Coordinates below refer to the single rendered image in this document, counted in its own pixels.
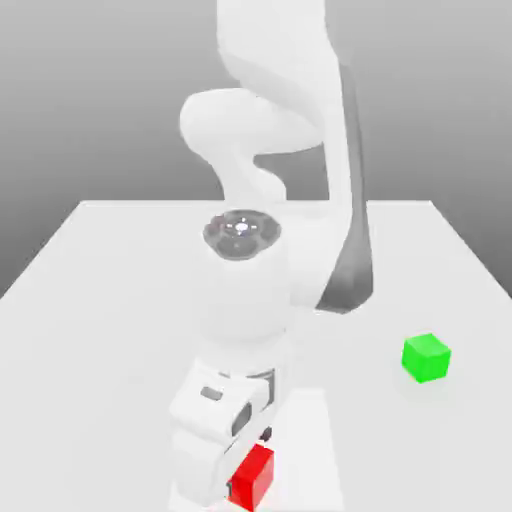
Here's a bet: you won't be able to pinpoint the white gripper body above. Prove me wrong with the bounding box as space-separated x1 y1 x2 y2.
170 414 278 512

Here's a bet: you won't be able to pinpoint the small red cube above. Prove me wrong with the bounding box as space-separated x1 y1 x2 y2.
226 442 276 512

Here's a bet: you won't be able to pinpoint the small green cube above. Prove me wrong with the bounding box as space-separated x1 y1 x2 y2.
400 332 453 385

